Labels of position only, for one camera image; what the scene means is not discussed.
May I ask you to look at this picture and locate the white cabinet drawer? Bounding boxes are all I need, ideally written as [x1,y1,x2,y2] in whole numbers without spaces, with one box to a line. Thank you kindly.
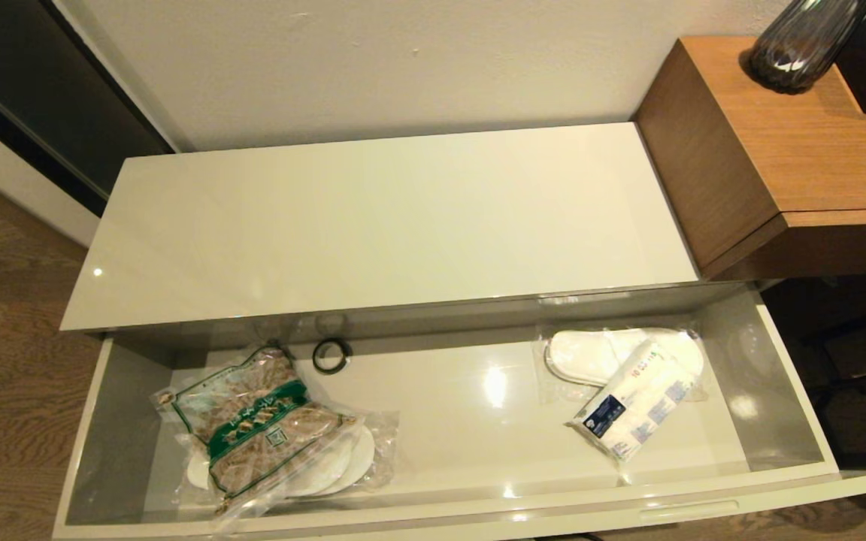
[51,284,866,541]

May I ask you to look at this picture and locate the green label snack bag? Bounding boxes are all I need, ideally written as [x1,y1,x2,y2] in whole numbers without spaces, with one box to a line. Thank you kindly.
[151,346,367,521]

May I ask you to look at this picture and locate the white tissue pack blue print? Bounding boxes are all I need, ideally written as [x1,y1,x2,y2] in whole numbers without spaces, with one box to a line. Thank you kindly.
[565,340,699,464]

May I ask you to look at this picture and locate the black tape roll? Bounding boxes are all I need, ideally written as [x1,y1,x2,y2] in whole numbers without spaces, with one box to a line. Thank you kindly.
[310,338,353,375]

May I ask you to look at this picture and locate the white slippers in plastic bag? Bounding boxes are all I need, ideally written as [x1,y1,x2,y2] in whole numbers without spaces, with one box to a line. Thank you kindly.
[185,408,401,502]
[534,325,707,403]

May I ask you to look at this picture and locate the brown wooden desk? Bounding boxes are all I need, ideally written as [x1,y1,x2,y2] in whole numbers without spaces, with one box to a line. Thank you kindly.
[633,36,866,283]

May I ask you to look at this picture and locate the dark ribbed glass vase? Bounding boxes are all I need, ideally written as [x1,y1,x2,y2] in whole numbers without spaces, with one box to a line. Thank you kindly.
[749,0,866,95]

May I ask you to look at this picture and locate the dark sliding door panel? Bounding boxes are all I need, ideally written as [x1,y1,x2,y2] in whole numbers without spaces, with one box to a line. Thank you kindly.
[0,0,176,217]

